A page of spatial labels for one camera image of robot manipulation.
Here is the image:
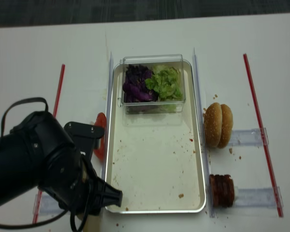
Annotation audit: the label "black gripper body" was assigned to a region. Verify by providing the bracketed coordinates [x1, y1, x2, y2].
[41, 155, 123, 215]

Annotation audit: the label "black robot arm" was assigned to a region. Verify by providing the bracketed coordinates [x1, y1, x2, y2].
[0, 112, 123, 215]

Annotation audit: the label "red tomato slices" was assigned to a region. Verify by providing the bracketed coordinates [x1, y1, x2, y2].
[93, 112, 107, 160]

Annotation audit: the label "purple lettuce leaves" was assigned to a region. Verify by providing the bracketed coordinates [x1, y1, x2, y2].
[122, 65, 158, 103]

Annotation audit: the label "green lettuce leaves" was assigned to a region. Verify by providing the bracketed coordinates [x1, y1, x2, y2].
[145, 65, 183, 101]

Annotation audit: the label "clear divider lower left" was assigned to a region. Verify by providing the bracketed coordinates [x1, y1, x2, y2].
[33, 194, 63, 216]

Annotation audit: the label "left red tape strip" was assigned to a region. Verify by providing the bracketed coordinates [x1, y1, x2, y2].
[32, 64, 65, 224]

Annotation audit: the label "red tape strip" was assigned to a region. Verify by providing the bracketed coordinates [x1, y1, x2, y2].
[243, 54, 284, 218]
[32, 64, 65, 224]

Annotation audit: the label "metal baking tray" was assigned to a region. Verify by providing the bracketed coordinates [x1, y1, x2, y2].
[106, 61, 206, 214]

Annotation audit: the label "clear plastic salad container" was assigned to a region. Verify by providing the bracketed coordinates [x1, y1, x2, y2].
[118, 54, 186, 114]

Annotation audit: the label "sesame bun front right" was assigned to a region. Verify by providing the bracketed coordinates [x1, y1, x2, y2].
[203, 102, 222, 147]

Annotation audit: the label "sesame bun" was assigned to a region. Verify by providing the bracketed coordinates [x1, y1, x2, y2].
[203, 102, 222, 147]
[218, 104, 233, 148]

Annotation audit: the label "sesame bun rear right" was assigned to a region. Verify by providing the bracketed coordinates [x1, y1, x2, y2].
[218, 104, 233, 148]

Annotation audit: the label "clear divider lower right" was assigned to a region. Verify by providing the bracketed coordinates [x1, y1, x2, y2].
[233, 187, 284, 208]

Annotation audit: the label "clear divider upper right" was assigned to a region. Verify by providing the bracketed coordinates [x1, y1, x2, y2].
[228, 128, 268, 146]

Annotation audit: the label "right red tape strip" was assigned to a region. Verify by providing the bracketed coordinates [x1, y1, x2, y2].
[243, 54, 284, 218]

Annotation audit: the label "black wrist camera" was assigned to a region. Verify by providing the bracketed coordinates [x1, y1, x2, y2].
[64, 121, 104, 161]

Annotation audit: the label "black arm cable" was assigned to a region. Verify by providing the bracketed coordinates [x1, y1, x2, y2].
[0, 97, 92, 232]

